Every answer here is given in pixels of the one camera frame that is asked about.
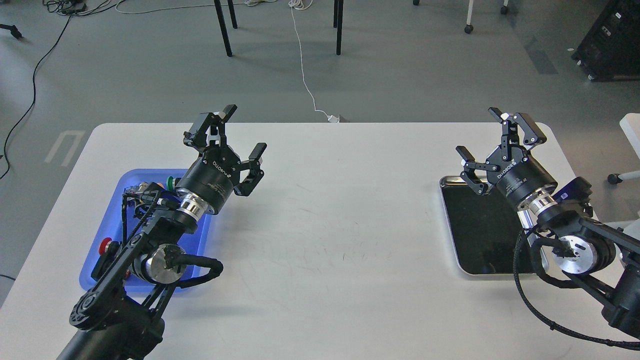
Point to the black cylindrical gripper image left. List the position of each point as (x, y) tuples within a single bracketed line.
[(215, 174)]

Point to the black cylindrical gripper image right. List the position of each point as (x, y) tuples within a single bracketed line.
[(511, 168)]

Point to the silver metal tray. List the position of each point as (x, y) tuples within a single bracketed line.
[(483, 229)]

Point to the blue plastic tray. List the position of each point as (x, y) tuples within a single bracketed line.
[(111, 227)]

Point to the black table leg left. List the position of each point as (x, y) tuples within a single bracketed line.
[(222, 23)]

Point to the black table leg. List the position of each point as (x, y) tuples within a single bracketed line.
[(222, 23), (338, 15)]

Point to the black equipment case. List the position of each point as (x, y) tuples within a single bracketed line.
[(610, 51)]

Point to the red emergency stop button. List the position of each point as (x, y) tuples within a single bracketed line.
[(107, 250)]

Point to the black table leg right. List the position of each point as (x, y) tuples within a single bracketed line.
[(338, 15)]

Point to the green push button switch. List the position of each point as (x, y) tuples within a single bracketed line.
[(172, 183)]

